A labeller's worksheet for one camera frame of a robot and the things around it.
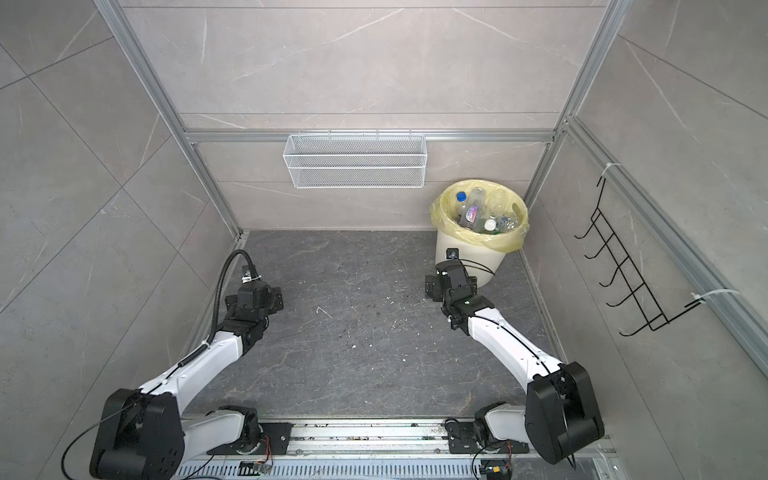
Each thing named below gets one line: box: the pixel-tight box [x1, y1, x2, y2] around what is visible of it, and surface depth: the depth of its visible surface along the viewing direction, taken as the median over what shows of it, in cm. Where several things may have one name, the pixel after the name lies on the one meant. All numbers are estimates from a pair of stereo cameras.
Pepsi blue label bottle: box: [496, 215, 519, 233], surface depth 85 cm
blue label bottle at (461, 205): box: [455, 191, 469, 224], surface depth 97 cm
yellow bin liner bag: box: [429, 179, 530, 253], surface depth 86 cm
